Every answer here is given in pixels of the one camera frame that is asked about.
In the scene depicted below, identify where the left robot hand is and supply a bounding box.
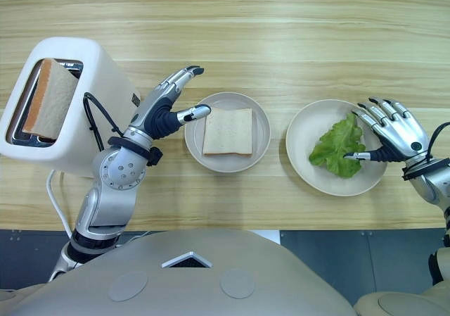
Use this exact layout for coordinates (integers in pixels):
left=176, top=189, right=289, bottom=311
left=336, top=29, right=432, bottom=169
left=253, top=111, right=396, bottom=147
left=125, top=65, right=212, bottom=144

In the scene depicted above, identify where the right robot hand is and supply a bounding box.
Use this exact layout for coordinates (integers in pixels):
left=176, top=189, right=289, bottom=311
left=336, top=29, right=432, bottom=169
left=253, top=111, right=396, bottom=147
left=343, top=97, right=434, bottom=163

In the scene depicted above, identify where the green lettuce leaf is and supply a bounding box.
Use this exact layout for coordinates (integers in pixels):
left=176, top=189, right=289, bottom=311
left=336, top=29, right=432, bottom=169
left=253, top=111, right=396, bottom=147
left=308, top=112, right=366, bottom=179

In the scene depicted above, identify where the cream plate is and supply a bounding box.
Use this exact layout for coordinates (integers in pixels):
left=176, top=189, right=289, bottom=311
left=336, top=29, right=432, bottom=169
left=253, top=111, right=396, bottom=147
left=184, top=91, right=271, bottom=173
left=285, top=99, right=389, bottom=198

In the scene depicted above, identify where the bread slice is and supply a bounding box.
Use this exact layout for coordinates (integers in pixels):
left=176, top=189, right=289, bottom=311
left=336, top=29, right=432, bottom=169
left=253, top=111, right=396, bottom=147
left=202, top=107, right=253, bottom=156
left=22, top=58, right=79, bottom=141

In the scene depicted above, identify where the cream toaster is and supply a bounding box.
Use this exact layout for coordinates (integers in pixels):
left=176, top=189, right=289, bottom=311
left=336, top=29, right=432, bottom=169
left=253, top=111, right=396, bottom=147
left=0, top=37, right=141, bottom=179

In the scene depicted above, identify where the robot body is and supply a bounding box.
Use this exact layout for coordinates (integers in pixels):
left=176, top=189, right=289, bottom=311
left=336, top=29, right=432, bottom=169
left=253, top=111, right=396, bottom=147
left=5, top=228, right=356, bottom=316

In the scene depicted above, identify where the black cable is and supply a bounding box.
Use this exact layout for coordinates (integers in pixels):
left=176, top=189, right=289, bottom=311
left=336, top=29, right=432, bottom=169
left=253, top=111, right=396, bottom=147
left=83, top=91, right=124, bottom=153
left=425, top=121, right=450, bottom=162

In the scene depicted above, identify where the white cord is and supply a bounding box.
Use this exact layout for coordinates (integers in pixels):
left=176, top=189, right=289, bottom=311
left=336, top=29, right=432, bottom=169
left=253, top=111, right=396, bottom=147
left=46, top=169, right=150, bottom=244

